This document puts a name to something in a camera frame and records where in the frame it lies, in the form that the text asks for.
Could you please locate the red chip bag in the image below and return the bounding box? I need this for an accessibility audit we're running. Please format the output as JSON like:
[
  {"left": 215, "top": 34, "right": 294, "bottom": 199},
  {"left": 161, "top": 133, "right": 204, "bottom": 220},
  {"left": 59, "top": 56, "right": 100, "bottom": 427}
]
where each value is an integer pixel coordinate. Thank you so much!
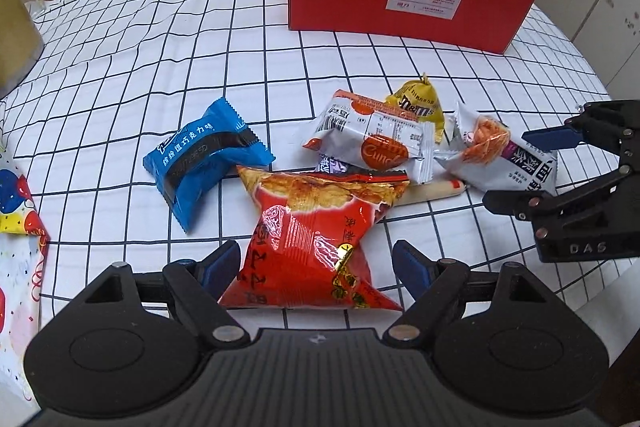
[{"left": 218, "top": 164, "right": 411, "bottom": 312}]

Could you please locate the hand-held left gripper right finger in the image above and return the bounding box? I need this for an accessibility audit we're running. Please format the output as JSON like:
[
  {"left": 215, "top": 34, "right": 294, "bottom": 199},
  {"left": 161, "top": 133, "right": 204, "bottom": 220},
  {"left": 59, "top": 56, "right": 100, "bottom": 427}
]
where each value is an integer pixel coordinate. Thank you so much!
[{"left": 382, "top": 239, "right": 551, "bottom": 349}]

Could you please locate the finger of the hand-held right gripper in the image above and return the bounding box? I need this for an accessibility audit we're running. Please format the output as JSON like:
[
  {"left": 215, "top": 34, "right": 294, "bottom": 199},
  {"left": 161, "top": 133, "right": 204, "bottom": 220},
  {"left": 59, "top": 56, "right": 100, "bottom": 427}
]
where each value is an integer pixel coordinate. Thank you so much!
[
  {"left": 521, "top": 99, "right": 640, "bottom": 156},
  {"left": 482, "top": 163, "right": 634, "bottom": 223}
]

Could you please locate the beige sausage stick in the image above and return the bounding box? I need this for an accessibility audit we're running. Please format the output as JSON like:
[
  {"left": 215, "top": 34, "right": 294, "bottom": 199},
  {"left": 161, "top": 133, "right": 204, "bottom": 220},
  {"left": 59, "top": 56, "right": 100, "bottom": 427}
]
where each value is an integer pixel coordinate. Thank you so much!
[{"left": 395, "top": 179, "right": 468, "bottom": 206}]

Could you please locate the yellow candy packet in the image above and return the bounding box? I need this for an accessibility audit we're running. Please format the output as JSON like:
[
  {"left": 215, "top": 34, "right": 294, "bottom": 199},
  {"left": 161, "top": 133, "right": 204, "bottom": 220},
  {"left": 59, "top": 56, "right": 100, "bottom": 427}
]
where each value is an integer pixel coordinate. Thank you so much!
[{"left": 385, "top": 74, "right": 445, "bottom": 142}]

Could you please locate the purple snack packet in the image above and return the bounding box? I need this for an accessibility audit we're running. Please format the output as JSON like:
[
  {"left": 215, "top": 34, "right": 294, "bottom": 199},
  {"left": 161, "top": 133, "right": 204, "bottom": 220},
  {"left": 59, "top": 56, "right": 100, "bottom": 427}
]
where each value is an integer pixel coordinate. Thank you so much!
[{"left": 315, "top": 156, "right": 351, "bottom": 175}]

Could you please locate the white orange biscuit packet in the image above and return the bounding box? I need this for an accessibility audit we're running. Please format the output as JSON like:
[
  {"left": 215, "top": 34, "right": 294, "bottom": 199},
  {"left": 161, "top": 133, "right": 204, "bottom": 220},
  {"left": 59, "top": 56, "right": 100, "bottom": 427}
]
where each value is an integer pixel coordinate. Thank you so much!
[{"left": 302, "top": 89, "right": 437, "bottom": 185}]

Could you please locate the balloon print bag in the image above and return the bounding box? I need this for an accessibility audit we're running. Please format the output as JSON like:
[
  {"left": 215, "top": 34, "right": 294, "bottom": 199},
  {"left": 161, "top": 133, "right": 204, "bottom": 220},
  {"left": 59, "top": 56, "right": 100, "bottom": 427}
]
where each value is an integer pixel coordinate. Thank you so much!
[{"left": 0, "top": 147, "right": 51, "bottom": 408}]

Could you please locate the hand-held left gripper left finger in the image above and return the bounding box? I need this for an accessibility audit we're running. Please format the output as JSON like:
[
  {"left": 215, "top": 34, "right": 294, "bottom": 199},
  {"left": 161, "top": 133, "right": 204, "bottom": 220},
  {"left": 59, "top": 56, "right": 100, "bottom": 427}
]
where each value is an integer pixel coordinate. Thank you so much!
[{"left": 80, "top": 239, "right": 251, "bottom": 349}]

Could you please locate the blue snack packet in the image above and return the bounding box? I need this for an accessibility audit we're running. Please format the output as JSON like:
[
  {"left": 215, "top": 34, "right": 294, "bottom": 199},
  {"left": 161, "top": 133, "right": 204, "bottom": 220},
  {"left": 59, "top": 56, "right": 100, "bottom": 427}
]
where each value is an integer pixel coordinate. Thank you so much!
[{"left": 142, "top": 98, "right": 277, "bottom": 234}]

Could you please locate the white checkered tablecloth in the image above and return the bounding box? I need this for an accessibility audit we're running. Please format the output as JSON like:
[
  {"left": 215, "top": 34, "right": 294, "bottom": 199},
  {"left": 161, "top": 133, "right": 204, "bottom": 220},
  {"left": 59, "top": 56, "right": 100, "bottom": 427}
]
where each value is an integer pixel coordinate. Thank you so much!
[{"left": 0, "top": 0, "right": 640, "bottom": 408}]

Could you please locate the silver spicy strip packet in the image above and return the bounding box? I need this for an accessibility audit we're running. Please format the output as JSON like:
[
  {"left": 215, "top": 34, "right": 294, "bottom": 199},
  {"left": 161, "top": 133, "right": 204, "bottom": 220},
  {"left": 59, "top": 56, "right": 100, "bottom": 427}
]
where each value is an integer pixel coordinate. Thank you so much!
[{"left": 434, "top": 102, "right": 561, "bottom": 198}]

